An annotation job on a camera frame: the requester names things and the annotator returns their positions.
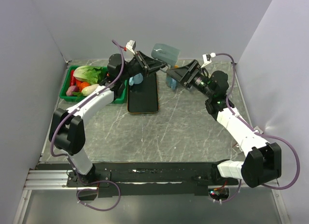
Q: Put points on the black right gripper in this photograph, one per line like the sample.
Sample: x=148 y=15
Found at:
x=182 y=74

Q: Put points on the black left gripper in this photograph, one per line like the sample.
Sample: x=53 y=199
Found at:
x=147 y=64

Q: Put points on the blue butterfly mug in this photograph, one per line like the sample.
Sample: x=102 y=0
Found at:
x=171 y=83

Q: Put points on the light blue faceted mug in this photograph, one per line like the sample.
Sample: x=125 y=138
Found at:
x=137 y=79

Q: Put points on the dark grey faceted mug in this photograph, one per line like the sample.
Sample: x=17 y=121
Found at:
x=165 y=53

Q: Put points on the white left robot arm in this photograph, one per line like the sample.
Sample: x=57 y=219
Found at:
x=67 y=127

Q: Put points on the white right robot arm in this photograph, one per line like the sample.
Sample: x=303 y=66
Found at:
x=262 y=159

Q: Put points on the black tray gold rim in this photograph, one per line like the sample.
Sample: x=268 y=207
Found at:
x=143 y=98

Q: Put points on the green plastic bin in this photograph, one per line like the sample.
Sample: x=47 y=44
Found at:
x=66 y=84

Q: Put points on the lettuce head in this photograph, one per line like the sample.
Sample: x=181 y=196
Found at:
x=89 y=74

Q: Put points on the white radish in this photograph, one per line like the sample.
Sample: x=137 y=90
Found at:
x=89 y=89

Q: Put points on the orange carrot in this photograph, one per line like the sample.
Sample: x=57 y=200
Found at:
x=81 y=85

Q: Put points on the red chili pepper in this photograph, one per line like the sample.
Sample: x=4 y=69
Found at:
x=72 y=79

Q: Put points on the purple onion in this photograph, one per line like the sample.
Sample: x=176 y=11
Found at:
x=72 y=90

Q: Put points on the white paper tag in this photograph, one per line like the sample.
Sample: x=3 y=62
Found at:
x=258 y=130

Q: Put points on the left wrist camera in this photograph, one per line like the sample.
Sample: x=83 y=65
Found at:
x=130 y=47

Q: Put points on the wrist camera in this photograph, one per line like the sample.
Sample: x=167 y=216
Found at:
x=130 y=47
x=207 y=59

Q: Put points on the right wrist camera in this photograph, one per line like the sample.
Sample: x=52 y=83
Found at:
x=207 y=59

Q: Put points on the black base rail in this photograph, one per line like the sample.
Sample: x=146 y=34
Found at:
x=156 y=178

